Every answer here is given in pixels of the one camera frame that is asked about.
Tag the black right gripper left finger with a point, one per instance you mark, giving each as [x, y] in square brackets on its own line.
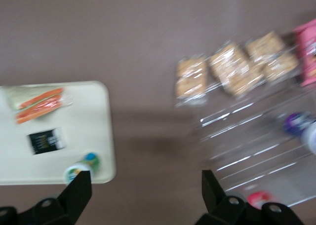
[74, 195]

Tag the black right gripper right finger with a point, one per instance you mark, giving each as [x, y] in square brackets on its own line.
[214, 198]

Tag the green-capped yogurt bottle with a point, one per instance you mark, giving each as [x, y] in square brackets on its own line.
[86, 164]

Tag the cream plastic tray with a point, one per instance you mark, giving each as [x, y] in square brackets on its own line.
[81, 126]

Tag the red lid yogurt cup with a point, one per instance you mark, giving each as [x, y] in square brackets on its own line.
[260, 199]

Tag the black snack packet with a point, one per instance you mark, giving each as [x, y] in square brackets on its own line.
[45, 141]

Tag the clear acrylic tiered shelf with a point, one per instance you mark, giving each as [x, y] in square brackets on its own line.
[249, 146]

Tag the wrapped triangle sandwich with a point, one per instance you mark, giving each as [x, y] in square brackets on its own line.
[39, 105]

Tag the blue lid yogurt cup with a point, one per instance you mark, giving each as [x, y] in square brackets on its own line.
[300, 125]

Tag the rice cracker pack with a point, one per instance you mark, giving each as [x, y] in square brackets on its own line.
[274, 58]
[191, 80]
[234, 70]

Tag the pink snack packet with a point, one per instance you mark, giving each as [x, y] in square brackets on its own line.
[307, 54]

